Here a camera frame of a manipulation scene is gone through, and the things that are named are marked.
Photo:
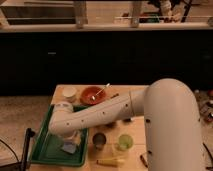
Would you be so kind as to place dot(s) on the pale gripper body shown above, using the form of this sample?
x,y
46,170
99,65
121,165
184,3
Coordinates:
x,y
74,138

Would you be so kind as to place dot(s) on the blue sponge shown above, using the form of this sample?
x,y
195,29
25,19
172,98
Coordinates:
x,y
69,147

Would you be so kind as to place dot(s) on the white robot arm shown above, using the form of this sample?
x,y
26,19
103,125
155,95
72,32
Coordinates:
x,y
171,117

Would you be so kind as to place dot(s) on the green plastic tray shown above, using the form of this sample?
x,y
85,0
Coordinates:
x,y
47,147

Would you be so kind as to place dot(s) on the small metal cup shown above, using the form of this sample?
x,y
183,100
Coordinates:
x,y
99,140

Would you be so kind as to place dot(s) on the yellow corn cob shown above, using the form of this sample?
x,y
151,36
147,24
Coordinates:
x,y
116,161

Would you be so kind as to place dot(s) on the white small cup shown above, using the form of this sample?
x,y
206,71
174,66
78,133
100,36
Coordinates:
x,y
69,93

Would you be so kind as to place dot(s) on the orange bowl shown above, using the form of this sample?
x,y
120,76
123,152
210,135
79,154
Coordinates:
x,y
91,95

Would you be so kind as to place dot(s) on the white spoon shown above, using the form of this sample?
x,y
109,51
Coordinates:
x,y
100,91

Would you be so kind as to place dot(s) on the black stand pole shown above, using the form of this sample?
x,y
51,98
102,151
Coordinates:
x,y
28,135

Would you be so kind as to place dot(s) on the green translucent cup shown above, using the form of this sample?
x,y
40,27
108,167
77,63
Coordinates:
x,y
125,142

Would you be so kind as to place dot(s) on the dark red food piece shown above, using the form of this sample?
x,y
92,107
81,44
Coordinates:
x,y
115,95

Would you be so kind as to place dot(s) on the brown wooden block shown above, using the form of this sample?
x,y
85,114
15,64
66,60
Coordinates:
x,y
143,161

